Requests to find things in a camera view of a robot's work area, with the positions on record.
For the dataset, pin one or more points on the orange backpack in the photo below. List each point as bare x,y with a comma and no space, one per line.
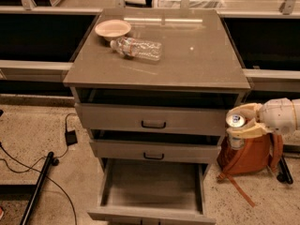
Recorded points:
255,155

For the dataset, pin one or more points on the grey drawer cabinet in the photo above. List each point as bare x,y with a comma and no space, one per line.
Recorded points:
198,69

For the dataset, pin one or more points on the black pole right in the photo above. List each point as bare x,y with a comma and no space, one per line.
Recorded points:
284,175

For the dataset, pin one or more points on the black pole left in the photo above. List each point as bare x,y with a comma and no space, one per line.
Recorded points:
37,188

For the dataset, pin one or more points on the grey middle drawer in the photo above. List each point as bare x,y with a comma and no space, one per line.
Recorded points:
155,151

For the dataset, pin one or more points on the grey top drawer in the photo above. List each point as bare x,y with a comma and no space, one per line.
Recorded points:
152,119

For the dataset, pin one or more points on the red bull can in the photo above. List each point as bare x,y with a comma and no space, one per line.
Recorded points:
235,121

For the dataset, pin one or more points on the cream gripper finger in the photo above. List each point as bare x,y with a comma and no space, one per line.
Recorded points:
249,110
250,130

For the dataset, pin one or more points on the black power adapter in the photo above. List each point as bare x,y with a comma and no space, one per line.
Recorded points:
71,137

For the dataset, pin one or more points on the white paper bowl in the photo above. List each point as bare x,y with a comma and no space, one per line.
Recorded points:
112,29

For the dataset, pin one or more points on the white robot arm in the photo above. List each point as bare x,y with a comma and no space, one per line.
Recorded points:
296,114

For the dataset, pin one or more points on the clear plastic water bottle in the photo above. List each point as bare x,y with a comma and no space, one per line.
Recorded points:
139,48

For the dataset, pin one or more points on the black pole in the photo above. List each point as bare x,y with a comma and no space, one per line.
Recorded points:
37,188
284,175

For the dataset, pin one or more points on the grey bottom drawer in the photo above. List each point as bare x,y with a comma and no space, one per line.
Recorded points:
145,192

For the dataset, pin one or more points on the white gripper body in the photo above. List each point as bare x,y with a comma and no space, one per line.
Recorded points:
276,113

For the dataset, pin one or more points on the grey drawer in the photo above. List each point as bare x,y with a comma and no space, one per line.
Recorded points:
152,119
145,192
155,151

